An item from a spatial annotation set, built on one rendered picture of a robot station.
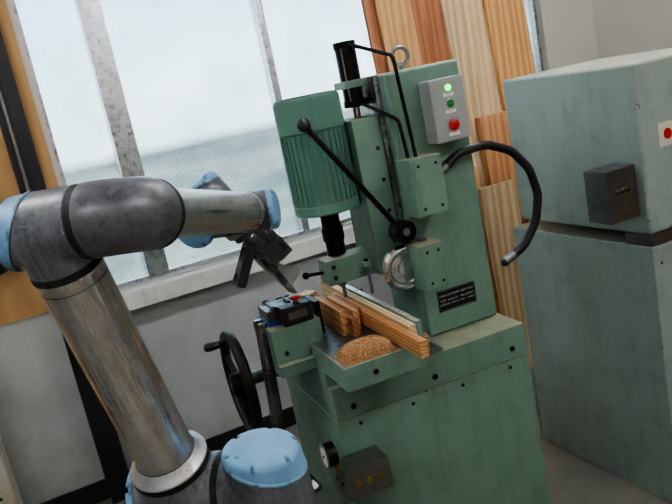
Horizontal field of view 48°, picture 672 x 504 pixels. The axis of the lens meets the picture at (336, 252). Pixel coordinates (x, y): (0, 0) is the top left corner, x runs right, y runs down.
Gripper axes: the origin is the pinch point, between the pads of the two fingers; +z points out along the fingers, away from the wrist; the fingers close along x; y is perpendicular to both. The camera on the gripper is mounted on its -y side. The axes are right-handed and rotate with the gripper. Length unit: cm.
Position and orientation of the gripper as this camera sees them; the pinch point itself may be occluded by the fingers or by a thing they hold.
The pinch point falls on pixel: (290, 291)
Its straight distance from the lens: 191.2
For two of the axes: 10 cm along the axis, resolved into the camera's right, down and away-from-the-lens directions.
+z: 6.3, 7.0, 3.5
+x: -3.6, -1.4, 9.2
